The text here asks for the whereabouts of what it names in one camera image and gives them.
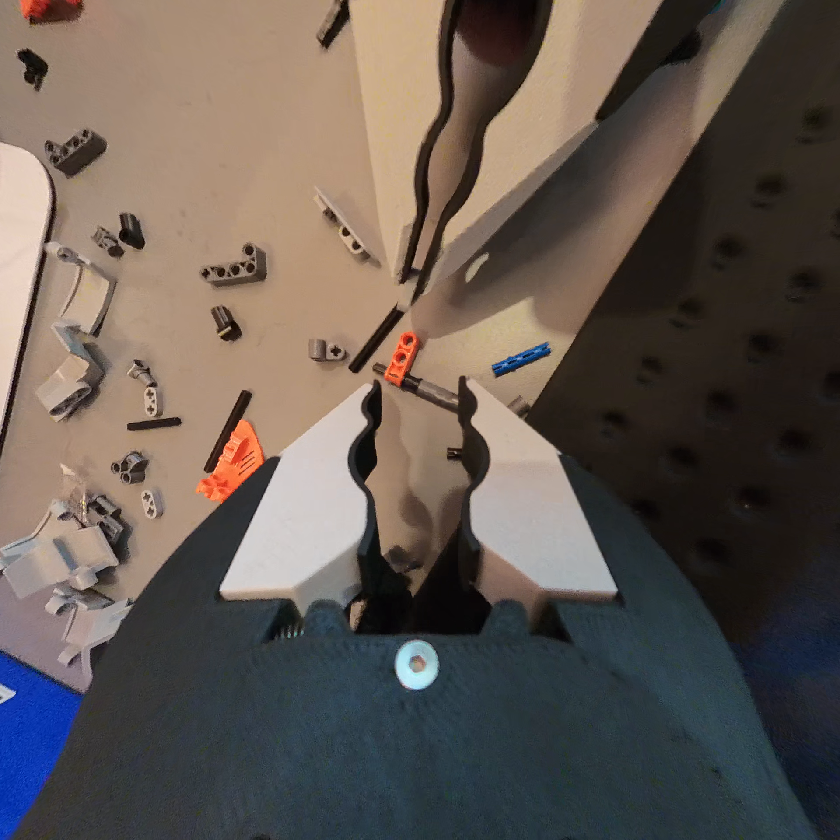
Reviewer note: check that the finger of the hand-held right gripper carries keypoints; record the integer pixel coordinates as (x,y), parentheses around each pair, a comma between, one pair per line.
(400,79)
(564,85)

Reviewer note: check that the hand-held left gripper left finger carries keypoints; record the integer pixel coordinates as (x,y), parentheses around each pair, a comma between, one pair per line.
(295,525)

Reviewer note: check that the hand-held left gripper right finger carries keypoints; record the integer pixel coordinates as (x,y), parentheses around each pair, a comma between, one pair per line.
(544,525)

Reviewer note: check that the orange wedge plate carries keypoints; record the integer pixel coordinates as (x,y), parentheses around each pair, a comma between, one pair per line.
(229,469)

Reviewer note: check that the grey tube connector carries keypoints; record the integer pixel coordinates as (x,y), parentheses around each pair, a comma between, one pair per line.
(518,407)
(436,394)

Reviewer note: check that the black connector pin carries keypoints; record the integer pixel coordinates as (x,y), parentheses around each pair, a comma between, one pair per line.
(378,368)
(331,23)

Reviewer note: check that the orange two-hole beam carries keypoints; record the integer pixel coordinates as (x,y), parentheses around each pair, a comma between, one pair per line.
(400,359)

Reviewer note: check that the person's right hand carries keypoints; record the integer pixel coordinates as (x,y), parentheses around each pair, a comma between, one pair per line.
(499,33)

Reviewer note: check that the black and grey connector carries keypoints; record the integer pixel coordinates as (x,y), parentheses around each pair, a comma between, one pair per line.
(401,559)

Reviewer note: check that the long blue pin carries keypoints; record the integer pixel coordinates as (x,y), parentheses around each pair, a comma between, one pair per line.
(522,359)

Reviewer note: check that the short black axle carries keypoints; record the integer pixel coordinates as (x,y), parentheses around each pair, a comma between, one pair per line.
(154,424)

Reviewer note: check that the clear bag of small parts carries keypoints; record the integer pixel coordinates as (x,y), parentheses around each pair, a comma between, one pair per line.
(75,489)

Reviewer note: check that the grey angled liftarm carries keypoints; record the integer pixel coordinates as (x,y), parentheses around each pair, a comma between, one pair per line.
(235,266)

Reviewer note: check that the black studded mat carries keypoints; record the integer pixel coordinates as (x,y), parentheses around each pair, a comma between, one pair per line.
(722,328)

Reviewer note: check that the grey block panel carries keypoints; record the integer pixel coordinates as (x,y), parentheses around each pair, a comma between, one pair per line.
(69,380)

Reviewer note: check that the person's blue clothing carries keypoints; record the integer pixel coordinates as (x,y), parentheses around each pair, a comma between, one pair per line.
(800,689)

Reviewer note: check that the black connector with grey pin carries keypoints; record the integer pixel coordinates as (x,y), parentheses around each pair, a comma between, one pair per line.
(131,231)

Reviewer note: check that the blue storage bin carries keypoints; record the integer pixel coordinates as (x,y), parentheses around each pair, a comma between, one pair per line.
(33,722)

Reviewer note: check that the dark grey beam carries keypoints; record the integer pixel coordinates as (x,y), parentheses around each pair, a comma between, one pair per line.
(75,151)

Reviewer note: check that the orange brick with holes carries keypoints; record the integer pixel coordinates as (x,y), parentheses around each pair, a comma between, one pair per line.
(49,6)

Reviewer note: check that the small black pin piece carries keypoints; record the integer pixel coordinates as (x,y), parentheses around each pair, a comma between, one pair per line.
(33,65)

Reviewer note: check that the dark grey frame piece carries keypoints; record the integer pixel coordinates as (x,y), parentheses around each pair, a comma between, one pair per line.
(105,518)

